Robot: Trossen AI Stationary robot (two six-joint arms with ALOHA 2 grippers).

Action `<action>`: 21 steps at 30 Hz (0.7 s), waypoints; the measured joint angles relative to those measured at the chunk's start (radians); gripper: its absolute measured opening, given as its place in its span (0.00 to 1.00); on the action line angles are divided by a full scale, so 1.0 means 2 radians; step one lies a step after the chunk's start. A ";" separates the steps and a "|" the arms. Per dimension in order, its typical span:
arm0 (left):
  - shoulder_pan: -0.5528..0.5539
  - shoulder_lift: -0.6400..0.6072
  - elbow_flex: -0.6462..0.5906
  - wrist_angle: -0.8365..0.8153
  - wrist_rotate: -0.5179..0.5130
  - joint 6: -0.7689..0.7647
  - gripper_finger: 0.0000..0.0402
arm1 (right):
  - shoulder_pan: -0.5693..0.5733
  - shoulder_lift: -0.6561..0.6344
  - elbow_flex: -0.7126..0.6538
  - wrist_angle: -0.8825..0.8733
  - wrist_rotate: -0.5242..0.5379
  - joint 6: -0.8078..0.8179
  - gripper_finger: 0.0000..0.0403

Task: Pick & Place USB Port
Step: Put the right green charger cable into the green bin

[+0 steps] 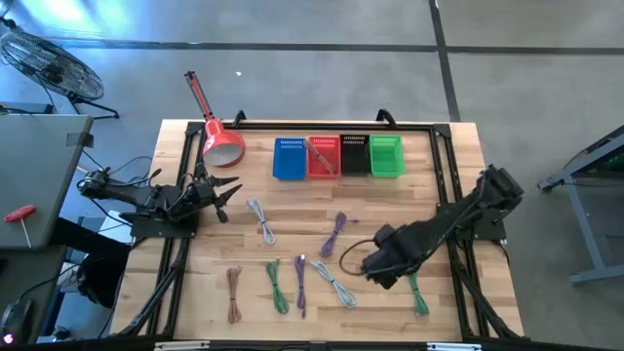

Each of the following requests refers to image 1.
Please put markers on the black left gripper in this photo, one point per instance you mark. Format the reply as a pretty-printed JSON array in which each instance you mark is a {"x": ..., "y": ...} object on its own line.
[{"x": 202, "y": 192}]

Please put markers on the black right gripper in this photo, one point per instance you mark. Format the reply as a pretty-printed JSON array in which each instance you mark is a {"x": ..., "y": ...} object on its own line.
[{"x": 390, "y": 261}]

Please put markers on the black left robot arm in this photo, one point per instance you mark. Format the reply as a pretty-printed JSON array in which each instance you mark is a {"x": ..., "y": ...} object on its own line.
[{"x": 127, "y": 192}]

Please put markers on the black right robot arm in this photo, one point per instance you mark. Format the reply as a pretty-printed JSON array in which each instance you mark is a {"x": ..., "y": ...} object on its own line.
[{"x": 468, "y": 209}]

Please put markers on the red desk lamp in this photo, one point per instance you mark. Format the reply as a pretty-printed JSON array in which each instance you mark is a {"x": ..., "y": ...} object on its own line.
[{"x": 222, "y": 141}]

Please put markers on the blue plastic basket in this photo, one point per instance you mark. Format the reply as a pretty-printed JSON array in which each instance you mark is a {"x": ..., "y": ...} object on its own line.
[{"x": 289, "y": 161}]

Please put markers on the green plastic basket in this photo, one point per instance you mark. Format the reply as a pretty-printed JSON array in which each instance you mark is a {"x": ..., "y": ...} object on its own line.
[{"x": 387, "y": 156}]

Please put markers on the black plastic basket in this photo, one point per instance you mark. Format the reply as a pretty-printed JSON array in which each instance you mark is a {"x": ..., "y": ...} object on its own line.
[{"x": 355, "y": 156}]

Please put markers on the red plastic basket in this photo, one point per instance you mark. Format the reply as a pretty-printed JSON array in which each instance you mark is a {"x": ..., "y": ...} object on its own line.
[{"x": 329, "y": 146}]

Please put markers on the black chair seat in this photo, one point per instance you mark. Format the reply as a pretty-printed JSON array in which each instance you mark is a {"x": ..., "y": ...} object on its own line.
[{"x": 100, "y": 280}]

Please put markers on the grey side table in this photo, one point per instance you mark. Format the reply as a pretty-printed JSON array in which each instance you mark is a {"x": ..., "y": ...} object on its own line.
[{"x": 39, "y": 170}]

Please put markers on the grey metal leg table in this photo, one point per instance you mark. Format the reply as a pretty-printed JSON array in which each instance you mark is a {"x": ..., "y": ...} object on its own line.
[{"x": 580, "y": 214}]

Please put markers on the black floor fan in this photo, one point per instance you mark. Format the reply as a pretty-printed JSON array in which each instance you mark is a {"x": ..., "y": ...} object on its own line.
[{"x": 49, "y": 66}]

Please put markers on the black computer mouse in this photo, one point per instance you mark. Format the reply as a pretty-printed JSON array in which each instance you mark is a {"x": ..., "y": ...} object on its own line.
[{"x": 14, "y": 317}]

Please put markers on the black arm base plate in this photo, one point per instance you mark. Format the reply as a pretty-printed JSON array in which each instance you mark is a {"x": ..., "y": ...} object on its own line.
[{"x": 163, "y": 228}]

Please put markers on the silver aluminium rail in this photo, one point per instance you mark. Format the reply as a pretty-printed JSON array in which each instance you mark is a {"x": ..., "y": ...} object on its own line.
[
  {"x": 454, "y": 346},
  {"x": 181, "y": 345}
]

